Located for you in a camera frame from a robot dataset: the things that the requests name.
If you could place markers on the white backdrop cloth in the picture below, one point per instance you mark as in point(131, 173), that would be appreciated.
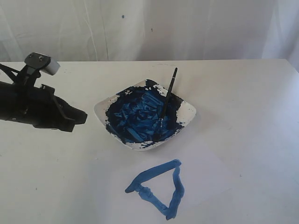
point(119, 30)

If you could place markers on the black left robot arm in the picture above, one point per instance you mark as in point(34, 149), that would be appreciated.
point(8, 94)

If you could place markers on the white paper sheet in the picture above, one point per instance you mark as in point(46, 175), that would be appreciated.
point(158, 185)

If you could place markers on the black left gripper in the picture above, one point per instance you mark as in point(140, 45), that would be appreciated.
point(40, 108)

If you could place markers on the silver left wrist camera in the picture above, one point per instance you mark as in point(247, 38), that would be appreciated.
point(41, 62)

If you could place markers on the black paintbrush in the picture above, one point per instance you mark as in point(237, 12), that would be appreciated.
point(157, 131)

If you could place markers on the white tray with blue paint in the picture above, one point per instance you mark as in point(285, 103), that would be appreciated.
point(131, 115)

